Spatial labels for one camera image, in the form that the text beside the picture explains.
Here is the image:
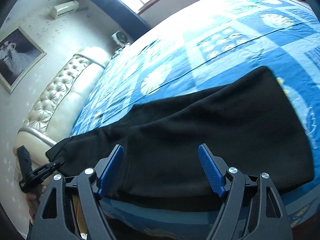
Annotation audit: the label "black pants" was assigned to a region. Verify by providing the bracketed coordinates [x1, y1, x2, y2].
[46, 67, 315, 211]

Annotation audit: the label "framed wedding photo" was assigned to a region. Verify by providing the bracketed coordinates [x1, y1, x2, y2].
[1, 26, 47, 93]

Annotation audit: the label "white wall air conditioner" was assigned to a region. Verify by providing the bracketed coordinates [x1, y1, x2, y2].
[49, 1, 79, 19]

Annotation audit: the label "dark blue curtain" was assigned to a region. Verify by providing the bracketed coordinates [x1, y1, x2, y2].
[90, 0, 151, 41]

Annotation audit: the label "white desk fan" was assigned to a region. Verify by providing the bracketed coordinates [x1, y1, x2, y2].
[111, 31, 129, 47]

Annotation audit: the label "blue patterned bedspread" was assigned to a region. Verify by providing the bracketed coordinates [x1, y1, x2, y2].
[71, 0, 319, 239]

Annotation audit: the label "cream tufted leather headboard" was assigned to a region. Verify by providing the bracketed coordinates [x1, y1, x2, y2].
[13, 47, 111, 169]

